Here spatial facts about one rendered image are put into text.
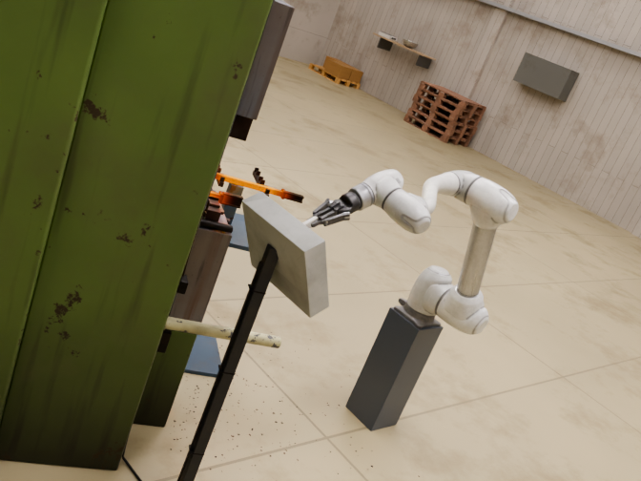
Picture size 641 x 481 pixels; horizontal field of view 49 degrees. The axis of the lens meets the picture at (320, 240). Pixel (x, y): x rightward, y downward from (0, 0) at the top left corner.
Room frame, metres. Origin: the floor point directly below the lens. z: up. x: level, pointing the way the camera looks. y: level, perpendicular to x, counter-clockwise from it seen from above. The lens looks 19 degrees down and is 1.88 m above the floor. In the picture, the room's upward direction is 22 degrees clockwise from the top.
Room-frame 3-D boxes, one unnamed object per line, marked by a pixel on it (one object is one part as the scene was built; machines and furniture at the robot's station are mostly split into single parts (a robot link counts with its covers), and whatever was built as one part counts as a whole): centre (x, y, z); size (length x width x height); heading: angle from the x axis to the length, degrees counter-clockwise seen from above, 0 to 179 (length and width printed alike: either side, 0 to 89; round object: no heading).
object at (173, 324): (2.28, 0.20, 0.62); 0.44 x 0.05 x 0.05; 114
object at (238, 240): (3.08, 0.45, 0.70); 0.40 x 0.30 x 0.02; 23
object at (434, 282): (3.16, -0.58, 0.77); 0.18 x 0.16 x 0.22; 53
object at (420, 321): (3.18, -0.56, 0.63); 0.22 x 0.18 x 0.06; 48
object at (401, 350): (3.17, -0.57, 0.30); 0.20 x 0.20 x 0.60; 48
